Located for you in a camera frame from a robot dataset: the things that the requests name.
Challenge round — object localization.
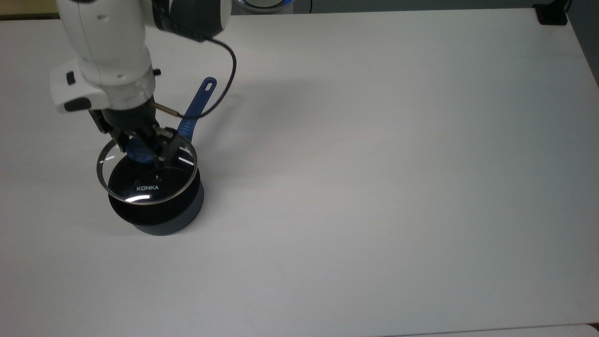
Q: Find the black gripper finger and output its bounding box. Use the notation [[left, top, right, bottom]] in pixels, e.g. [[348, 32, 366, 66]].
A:
[[110, 130, 132, 154], [146, 125, 179, 163]]

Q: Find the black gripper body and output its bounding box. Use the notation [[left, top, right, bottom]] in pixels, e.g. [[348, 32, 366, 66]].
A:
[[89, 99, 161, 139]]

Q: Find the glass lid with blue knob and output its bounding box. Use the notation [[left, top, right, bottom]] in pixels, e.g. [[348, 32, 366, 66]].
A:
[[96, 136, 199, 206]]

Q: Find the white robot base blue light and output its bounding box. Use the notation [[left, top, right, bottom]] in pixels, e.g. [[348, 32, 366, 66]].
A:
[[236, 0, 296, 13]]

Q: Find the black clamp block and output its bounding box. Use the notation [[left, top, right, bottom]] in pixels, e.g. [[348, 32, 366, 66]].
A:
[[534, 0, 570, 26]]

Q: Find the dark saucepan with blue handle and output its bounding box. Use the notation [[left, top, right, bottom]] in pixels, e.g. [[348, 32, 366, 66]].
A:
[[107, 76, 218, 236]]

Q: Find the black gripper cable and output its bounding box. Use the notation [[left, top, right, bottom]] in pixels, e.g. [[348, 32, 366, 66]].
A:
[[153, 35, 238, 118]]

